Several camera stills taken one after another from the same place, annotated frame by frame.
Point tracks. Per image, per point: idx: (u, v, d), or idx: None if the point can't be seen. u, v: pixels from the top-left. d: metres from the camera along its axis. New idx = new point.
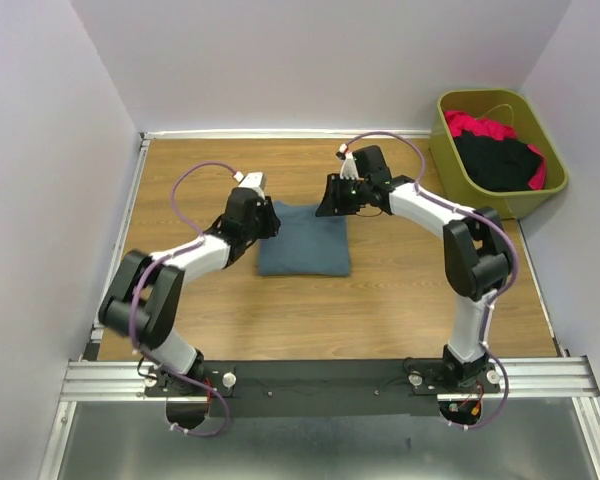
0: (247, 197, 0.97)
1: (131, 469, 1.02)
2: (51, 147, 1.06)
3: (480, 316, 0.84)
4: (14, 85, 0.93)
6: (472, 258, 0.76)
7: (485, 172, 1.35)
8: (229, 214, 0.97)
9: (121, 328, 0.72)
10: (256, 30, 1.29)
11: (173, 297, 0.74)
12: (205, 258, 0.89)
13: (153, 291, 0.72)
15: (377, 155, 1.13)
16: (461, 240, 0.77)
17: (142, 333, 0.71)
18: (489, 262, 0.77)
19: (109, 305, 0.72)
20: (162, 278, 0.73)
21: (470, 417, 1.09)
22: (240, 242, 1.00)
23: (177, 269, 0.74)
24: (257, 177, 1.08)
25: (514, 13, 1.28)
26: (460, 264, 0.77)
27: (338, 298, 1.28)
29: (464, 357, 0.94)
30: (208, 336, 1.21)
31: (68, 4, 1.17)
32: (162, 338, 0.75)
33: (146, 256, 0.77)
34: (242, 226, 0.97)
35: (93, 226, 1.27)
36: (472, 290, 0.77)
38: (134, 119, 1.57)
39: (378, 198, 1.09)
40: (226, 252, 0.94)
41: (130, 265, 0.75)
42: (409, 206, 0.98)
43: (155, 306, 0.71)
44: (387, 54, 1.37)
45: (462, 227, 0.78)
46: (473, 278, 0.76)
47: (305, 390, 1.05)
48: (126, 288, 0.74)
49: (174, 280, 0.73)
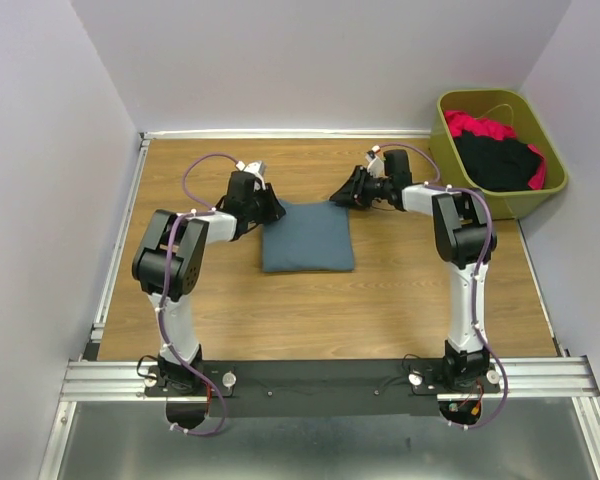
0: (246, 178, 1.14)
1: (131, 469, 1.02)
2: (51, 147, 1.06)
3: (469, 290, 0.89)
4: (14, 85, 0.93)
6: (454, 226, 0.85)
7: (484, 172, 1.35)
8: (231, 194, 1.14)
9: (154, 278, 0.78)
10: (255, 29, 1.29)
11: (199, 248, 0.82)
12: (219, 226, 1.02)
13: (183, 241, 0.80)
15: (404, 160, 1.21)
16: (444, 210, 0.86)
17: (174, 280, 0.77)
18: (472, 233, 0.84)
19: (142, 257, 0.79)
20: (190, 229, 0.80)
21: (470, 417, 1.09)
22: (242, 219, 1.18)
23: (201, 224, 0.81)
24: (256, 166, 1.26)
25: (514, 13, 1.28)
26: (444, 232, 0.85)
27: (338, 298, 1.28)
29: (459, 344, 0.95)
30: (208, 336, 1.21)
31: (67, 5, 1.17)
32: (188, 288, 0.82)
33: (172, 214, 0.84)
34: (242, 204, 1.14)
35: (93, 225, 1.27)
36: (454, 256, 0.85)
38: (133, 119, 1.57)
39: (395, 198, 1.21)
40: (232, 224, 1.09)
41: (159, 221, 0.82)
42: (414, 195, 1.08)
43: (187, 253, 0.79)
44: (387, 54, 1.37)
45: (447, 199, 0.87)
46: (454, 245, 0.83)
47: (305, 390, 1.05)
48: (156, 241, 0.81)
49: (202, 229, 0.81)
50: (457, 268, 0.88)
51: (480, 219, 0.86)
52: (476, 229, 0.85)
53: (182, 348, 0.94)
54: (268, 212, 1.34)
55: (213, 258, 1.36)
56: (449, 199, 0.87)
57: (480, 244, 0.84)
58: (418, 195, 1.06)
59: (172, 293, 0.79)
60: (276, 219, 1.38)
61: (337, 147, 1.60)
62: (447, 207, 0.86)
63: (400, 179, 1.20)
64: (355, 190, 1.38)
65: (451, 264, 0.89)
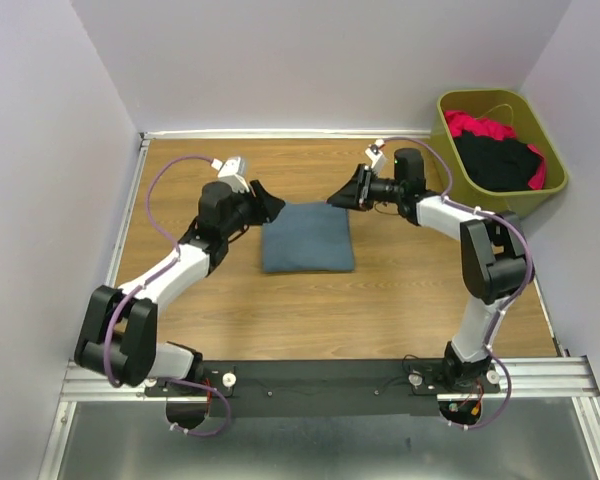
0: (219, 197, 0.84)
1: (131, 469, 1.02)
2: (51, 148, 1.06)
3: (489, 320, 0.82)
4: (14, 85, 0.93)
6: (487, 259, 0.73)
7: (484, 172, 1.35)
8: (202, 216, 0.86)
9: (99, 369, 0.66)
10: (255, 29, 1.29)
11: (150, 333, 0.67)
12: (183, 276, 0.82)
13: (125, 330, 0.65)
15: (419, 164, 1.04)
16: (477, 240, 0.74)
17: (122, 373, 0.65)
18: (507, 266, 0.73)
19: (85, 348, 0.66)
20: (133, 317, 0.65)
21: (470, 417, 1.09)
22: (221, 243, 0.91)
23: (148, 306, 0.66)
24: (235, 162, 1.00)
25: (514, 13, 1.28)
26: (475, 265, 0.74)
27: (338, 298, 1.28)
29: (465, 356, 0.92)
30: (208, 336, 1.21)
31: (67, 5, 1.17)
32: (143, 373, 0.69)
33: (116, 290, 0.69)
34: (218, 228, 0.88)
35: (93, 226, 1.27)
36: (486, 293, 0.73)
38: (133, 119, 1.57)
39: (406, 210, 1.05)
40: (205, 261, 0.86)
41: (97, 304, 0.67)
42: (433, 213, 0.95)
43: (131, 347, 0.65)
44: (387, 53, 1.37)
45: (479, 226, 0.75)
46: (488, 280, 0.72)
47: (305, 390, 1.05)
48: (97, 329, 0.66)
49: (146, 317, 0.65)
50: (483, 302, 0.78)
51: (516, 249, 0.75)
52: (512, 261, 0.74)
53: (174, 372, 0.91)
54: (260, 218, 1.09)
55: None
56: (481, 226, 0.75)
57: (517, 278, 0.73)
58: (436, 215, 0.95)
59: (124, 382, 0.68)
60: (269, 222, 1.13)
61: (337, 147, 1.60)
62: (479, 236, 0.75)
63: (414, 186, 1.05)
64: (360, 193, 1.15)
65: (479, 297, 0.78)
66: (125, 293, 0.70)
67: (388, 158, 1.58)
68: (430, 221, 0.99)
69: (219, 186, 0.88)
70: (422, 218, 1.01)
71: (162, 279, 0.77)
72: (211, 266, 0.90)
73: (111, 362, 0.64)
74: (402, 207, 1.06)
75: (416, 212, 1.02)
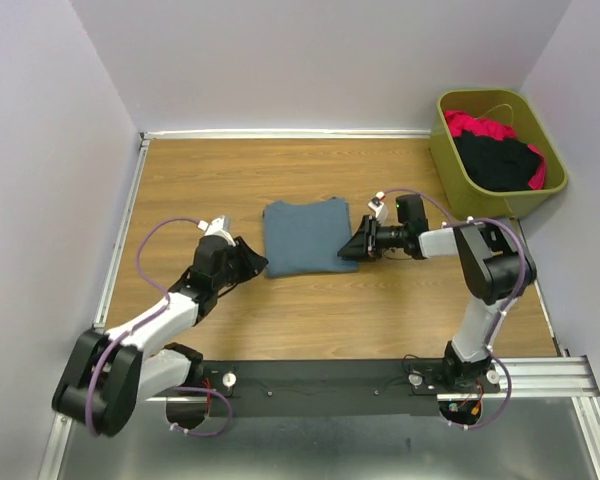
0: (215, 249, 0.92)
1: (131, 469, 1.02)
2: (51, 148, 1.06)
3: (490, 320, 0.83)
4: (15, 86, 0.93)
6: (484, 257, 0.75)
7: (484, 172, 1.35)
8: (196, 266, 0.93)
9: (77, 415, 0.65)
10: (255, 29, 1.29)
11: (133, 381, 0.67)
12: (172, 322, 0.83)
13: (110, 376, 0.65)
15: (419, 207, 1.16)
16: (470, 240, 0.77)
17: (100, 419, 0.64)
18: (505, 263, 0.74)
19: (63, 394, 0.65)
20: (119, 364, 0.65)
21: (470, 417, 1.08)
22: (211, 294, 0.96)
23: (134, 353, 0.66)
24: (220, 221, 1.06)
25: (514, 13, 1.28)
26: (473, 263, 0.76)
27: (338, 298, 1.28)
29: (465, 356, 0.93)
30: (208, 336, 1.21)
31: (67, 6, 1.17)
32: (121, 422, 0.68)
33: (103, 335, 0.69)
34: (210, 278, 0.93)
35: (93, 226, 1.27)
36: (487, 292, 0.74)
38: (133, 119, 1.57)
39: (412, 247, 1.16)
40: (194, 311, 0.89)
41: (84, 350, 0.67)
42: (435, 242, 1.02)
43: (112, 393, 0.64)
44: (387, 54, 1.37)
45: (472, 228, 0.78)
46: (486, 276, 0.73)
47: (305, 390, 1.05)
48: (80, 375, 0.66)
49: (131, 364, 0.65)
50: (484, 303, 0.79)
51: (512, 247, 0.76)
52: (509, 258, 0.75)
53: (172, 382, 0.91)
54: (244, 268, 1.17)
55: None
56: (474, 229, 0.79)
57: (516, 274, 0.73)
58: (437, 237, 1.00)
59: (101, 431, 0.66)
60: (253, 274, 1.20)
61: (337, 147, 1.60)
62: (472, 237, 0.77)
63: (418, 227, 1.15)
64: (368, 242, 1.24)
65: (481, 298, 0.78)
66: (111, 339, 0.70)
67: (388, 158, 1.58)
68: (433, 250, 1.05)
69: (216, 240, 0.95)
70: (428, 249, 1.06)
71: (151, 324, 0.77)
72: (197, 316, 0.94)
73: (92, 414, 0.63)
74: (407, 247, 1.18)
75: (420, 247, 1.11)
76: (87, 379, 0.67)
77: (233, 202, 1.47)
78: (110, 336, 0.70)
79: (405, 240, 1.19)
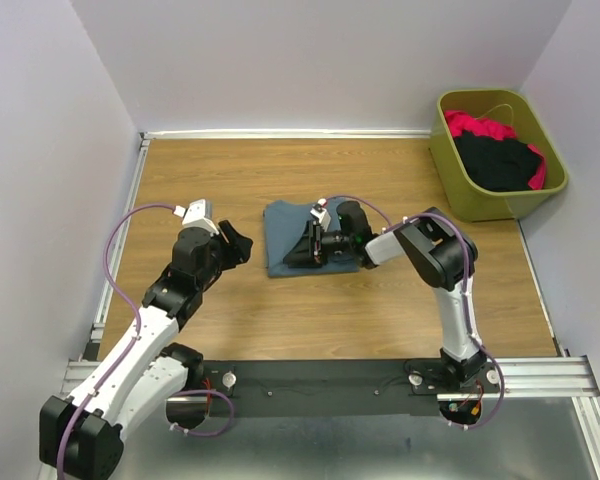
0: (195, 246, 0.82)
1: (131, 469, 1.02)
2: (51, 148, 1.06)
3: (461, 306, 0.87)
4: (15, 85, 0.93)
6: (429, 249, 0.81)
7: (485, 172, 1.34)
8: (176, 263, 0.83)
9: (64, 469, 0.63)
10: (255, 28, 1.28)
11: (105, 444, 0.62)
12: (146, 355, 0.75)
13: (80, 445, 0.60)
15: (362, 217, 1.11)
16: (413, 238, 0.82)
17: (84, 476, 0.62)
18: (448, 250, 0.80)
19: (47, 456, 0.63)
20: (84, 438, 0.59)
21: (470, 417, 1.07)
22: (194, 295, 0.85)
23: (97, 427, 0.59)
24: (200, 205, 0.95)
25: (514, 13, 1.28)
26: (422, 258, 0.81)
27: (338, 298, 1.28)
29: (458, 354, 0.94)
30: (207, 337, 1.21)
31: (67, 6, 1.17)
32: (110, 467, 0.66)
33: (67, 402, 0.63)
34: (192, 277, 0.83)
35: (93, 226, 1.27)
36: (442, 278, 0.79)
38: (133, 119, 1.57)
39: (361, 258, 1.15)
40: (173, 326, 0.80)
41: (48, 422, 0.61)
42: (380, 246, 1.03)
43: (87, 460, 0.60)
44: (387, 54, 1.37)
45: (410, 227, 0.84)
46: (440, 268, 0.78)
47: (304, 390, 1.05)
48: (53, 440, 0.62)
49: (95, 438, 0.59)
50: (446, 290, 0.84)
51: (449, 233, 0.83)
52: (451, 244, 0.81)
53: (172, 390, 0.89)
54: (228, 257, 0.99)
55: None
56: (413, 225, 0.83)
57: (460, 258, 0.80)
58: (381, 243, 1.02)
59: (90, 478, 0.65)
60: (240, 263, 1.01)
61: (338, 147, 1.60)
62: (413, 234, 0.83)
63: (364, 236, 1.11)
64: (314, 247, 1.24)
65: (441, 288, 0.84)
66: (76, 405, 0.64)
67: (388, 158, 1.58)
68: (382, 255, 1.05)
69: (197, 233, 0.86)
70: (376, 256, 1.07)
71: (119, 371, 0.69)
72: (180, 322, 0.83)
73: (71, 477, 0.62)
74: (356, 256, 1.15)
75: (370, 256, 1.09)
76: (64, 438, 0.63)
77: (233, 202, 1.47)
78: (75, 403, 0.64)
79: (350, 246, 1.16)
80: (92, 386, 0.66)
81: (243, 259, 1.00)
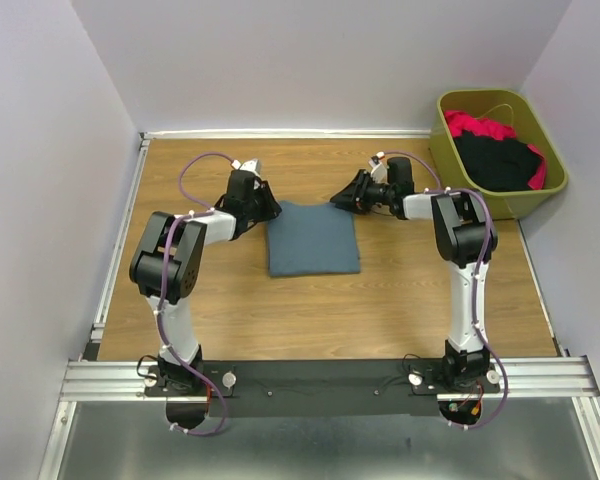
0: (246, 177, 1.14)
1: (131, 469, 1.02)
2: (51, 148, 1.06)
3: (469, 290, 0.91)
4: (13, 86, 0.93)
6: (454, 225, 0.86)
7: (484, 171, 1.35)
8: (231, 192, 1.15)
9: (150, 281, 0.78)
10: (255, 29, 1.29)
11: (196, 252, 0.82)
12: (216, 226, 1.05)
13: (180, 246, 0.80)
15: (407, 168, 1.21)
16: (443, 210, 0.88)
17: (172, 283, 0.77)
18: (473, 231, 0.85)
19: (141, 260, 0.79)
20: (188, 232, 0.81)
21: (470, 417, 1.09)
22: (242, 217, 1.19)
23: (200, 224, 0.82)
24: (252, 163, 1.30)
25: (514, 13, 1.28)
26: (445, 231, 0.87)
27: (339, 298, 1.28)
29: (459, 343, 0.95)
30: (207, 336, 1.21)
31: (67, 6, 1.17)
32: (185, 290, 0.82)
33: (170, 216, 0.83)
34: (241, 203, 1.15)
35: (93, 225, 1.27)
36: (455, 254, 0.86)
38: (133, 119, 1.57)
39: (395, 208, 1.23)
40: (231, 223, 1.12)
41: (157, 222, 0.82)
42: (416, 201, 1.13)
43: (184, 258, 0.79)
44: (387, 54, 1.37)
45: (447, 198, 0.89)
46: (455, 244, 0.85)
47: (304, 390, 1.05)
48: (154, 245, 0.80)
49: (198, 233, 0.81)
50: (458, 267, 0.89)
51: (480, 218, 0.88)
52: (478, 227, 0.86)
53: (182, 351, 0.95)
54: (266, 209, 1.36)
55: (215, 258, 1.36)
56: (449, 200, 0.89)
57: (479, 244, 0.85)
58: (418, 201, 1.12)
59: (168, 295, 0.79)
60: (274, 217, 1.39)
61: (338, 147, 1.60)
62: (446, 207, 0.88)
63: (405, 188, 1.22)
64: (358, 194, 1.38)
65: (453, 263, 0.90)
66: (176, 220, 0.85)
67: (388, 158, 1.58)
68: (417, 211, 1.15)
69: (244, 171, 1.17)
70: (409, 211, 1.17)
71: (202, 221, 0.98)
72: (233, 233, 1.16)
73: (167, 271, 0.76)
74: (392, 205, 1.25)
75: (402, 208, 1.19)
76: (157, 252, 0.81)
77: None
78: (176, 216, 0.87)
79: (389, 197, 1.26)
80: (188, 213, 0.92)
81: (276, 214, 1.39)
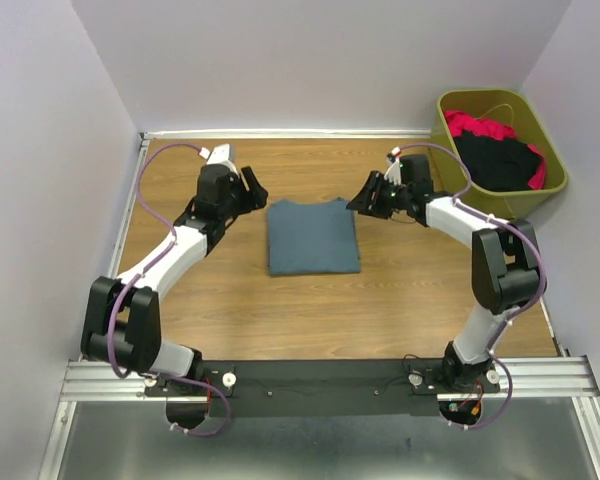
0: (217, 174, 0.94)
1: (130, 469, 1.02)
2: (52, 149, 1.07)
3: (495, 328, 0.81)
4: (13, 86, 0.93)
6: (500, 270, 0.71)
7: (484, 171, 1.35)
8: (201, 195, 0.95)
9: (109, 360, 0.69)
10: (255, 31, 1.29)
11: (150, 323, 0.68)
12: (182, 257, 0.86)
13: (129, 322, 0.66)
15: (425, 165, 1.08)
16: (490, 251, 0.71)
17: (130, 363, 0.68)
18: (519, 277, 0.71)
19: (89, 340, 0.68)
20: (136, 306, 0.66)
21: (470, 417, 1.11)
22: (218, 222, 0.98)
23: (150, 295, 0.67)
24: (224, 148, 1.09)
25: (514, 14, 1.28)
26: (488, 275, 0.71)
27: (339, 298, 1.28)
29: (467, 357, 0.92)
30: (207, 336, 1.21)
31: (67, 7, 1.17)
32: (149, 360, 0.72)
33: (115, 281, 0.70)
34: (216, 207, 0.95)
35: (92, 226, 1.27)
36: (496, 303, 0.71)
38: (133, 119, 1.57)
39: (414, 209, 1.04)
40: (203, 243, 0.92)
41: (98, 297, 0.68)
42: (442, 216, 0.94)
43: (136, 337, 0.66)
44: (387, 54, 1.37)
45: (494, 235, 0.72)
46: (498, 291, 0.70)
47: (305, 390, 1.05)
48: (102, 321, 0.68)
49: (148, 306, 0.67)
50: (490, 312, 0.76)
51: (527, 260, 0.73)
52: (524, 272, 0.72)
53: (176, 368, 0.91)
54: (247, 202, 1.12)
55: (215, 258, 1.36)
56: (496, 237, 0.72)
57: (526, 292, 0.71)
58: (446, 216, 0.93)
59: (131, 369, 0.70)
60: (255, 209, 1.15)
61: (337, 148, 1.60)
62: (492, 247, 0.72)
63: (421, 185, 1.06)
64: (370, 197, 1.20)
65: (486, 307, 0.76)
66: (124, 284, 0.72)
67: (387, 157, 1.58)
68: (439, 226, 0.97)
69: (218, 168, 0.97)
70: (433, 221, 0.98)
71: (161, 262, 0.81)
72: (208, 246, 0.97)
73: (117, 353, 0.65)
74: (409, 207, 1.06)
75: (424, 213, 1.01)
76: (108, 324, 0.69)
77: None
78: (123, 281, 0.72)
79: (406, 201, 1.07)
80: (138, 267, 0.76)
81: (258, 204, 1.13)
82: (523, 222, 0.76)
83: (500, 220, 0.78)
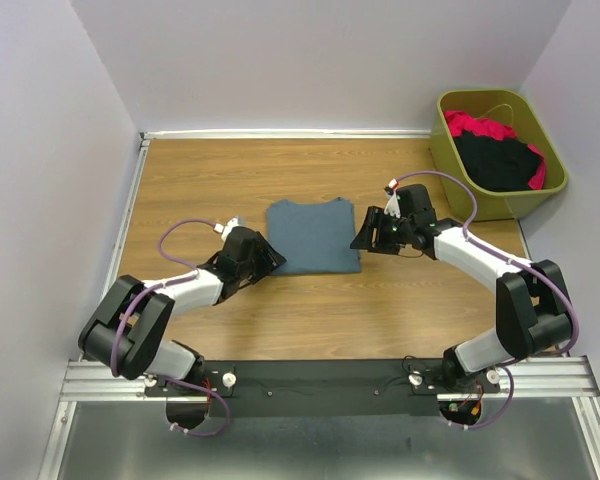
0: (245, 236, 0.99)
1: (131, 469, 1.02)
2: (52, 150, 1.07)
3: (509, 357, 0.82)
4: (14, 86, 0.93)
6: (529, 319, 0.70)
7: (485, 171, 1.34)
8: (225, 250, 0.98)
9: (102, 356, 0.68)
10: (255, 30, 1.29)
11: (158, 330, 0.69)
12: (196, 293, 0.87)
13: (139, 320, 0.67)
15: (424, 194, 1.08)
16: (518, 302, 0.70)
17: (122, 363, 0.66)
18: (549, 323, 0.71)
19: (92, 331, 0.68)
20: (151, 306, 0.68)
21: (470, 417, 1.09)
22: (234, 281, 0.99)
23: (166, 299, 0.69)
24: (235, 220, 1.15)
25: (515, 14, 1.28)
26: (516, 324, 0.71)
27: (338, 298, 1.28)
29: (469, 367, 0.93)
30: (207, 337, 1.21)
31: (67, 7, 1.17)
32: (142, 371, 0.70)
33: (138, 282, 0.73)
34: (237, 264, 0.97)
35: (92, 226, 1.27)
36: (525, 352, 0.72)
38: (133, 118, 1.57)
39: (420, 241, 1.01)
40: (218, 287, 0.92)
41: (118, 292, 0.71)
42: (453, 250, 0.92)
43: (139, 336, 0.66)
44: (387, 54, 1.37)
45: (520, 283, 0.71)
46: (529, 342, 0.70)
47: (305, 390, 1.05)
48: (112, 313, 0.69)
49: (162, 309, 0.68)
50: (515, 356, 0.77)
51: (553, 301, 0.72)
52: (553, 317, 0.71)
53: (173, 371, 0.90)
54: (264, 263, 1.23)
55: None
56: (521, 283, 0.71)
57: (557, 336, 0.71)
58: (459, 253, 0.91)
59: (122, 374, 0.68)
60: (272, 268, 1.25)
61: (337, 147, 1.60)
62: (520, 295, 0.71)
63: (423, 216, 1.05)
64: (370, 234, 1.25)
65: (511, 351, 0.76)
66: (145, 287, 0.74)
67: (387, 157, 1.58)
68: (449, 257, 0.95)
69: (244, 229, 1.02)
70: (440, 253, 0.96)
71: (180, 285, 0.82)
72: (220, 296, 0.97)
73: (116, 348, 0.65)
74: (414, 238, 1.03)
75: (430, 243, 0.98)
76: (116, 321, 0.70)
77: (233, 202, 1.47)
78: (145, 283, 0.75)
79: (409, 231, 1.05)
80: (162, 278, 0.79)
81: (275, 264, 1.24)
82: (550, 264, 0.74)
83: (524, 262, 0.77)
